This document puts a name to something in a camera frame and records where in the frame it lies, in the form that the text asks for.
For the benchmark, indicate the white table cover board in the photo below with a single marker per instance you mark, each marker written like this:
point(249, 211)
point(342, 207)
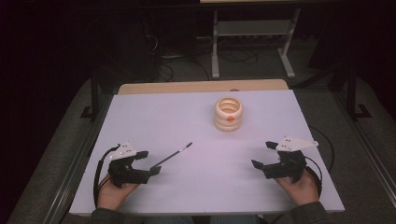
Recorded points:
point(193, 186)

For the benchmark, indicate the black metal stand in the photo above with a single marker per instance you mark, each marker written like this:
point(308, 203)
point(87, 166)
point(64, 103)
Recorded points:
point(94, 96)
point(352, 93)

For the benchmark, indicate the person's right hand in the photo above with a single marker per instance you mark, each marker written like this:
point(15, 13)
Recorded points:
point(302, 191)

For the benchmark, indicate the person's left hand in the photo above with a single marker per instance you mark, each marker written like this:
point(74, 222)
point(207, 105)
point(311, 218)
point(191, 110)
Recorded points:
point(112, 196)

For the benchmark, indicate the cream ribbed pen holder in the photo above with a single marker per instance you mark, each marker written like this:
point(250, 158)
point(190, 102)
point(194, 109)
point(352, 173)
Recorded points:
point(228, 123)

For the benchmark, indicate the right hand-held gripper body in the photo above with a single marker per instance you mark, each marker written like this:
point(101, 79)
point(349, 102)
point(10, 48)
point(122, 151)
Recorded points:
point(289, 166)

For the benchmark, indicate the white metal desk frame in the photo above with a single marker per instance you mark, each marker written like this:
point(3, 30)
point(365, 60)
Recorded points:
point(214, 46)

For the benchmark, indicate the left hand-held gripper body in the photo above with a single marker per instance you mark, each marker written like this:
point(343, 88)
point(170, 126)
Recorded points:
point(124, 172)

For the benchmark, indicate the black pen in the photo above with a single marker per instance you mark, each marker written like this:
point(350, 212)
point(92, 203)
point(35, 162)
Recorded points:
point(174, 154)

